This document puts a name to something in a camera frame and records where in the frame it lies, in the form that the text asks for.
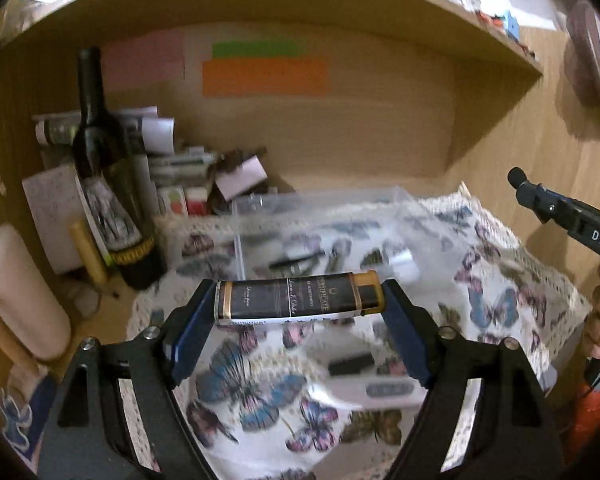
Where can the person's right hand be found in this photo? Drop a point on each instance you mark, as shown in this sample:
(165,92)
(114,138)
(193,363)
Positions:
(590,339)

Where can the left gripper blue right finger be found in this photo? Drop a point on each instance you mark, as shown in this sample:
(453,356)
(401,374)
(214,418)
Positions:
(402,331)

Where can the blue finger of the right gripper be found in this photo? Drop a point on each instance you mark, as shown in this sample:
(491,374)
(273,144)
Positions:
(532,196)

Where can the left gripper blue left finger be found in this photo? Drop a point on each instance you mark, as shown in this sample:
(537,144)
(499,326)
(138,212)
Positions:
(186,331)

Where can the brown hanging hat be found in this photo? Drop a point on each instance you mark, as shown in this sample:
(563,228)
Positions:
(582,60)

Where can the pink paper note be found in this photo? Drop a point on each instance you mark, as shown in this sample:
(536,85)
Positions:
(141,61)

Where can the butterfly lace tablecloth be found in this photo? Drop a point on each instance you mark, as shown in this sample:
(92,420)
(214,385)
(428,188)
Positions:
(249,401)

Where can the orange paper note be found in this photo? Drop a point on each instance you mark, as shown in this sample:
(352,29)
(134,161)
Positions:
(238,77)

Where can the black gold cosmetic tube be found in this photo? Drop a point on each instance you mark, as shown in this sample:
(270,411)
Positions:
(309,298)

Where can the clear plastic storage box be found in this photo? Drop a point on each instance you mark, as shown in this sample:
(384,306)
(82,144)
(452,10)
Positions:
(328,232)

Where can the stack of papers and boxes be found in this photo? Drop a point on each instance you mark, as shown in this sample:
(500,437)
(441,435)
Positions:
(167,182)

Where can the small black flat stick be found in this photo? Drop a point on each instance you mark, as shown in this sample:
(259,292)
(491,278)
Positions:
(351,365)

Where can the dark wine bottle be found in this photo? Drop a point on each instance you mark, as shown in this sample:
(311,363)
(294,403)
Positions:
(104,166)

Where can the wooden shelf board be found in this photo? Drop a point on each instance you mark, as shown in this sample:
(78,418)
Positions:
(439,24)

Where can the green paper note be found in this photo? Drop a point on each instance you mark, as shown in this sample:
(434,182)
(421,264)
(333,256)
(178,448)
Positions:
(256,49)

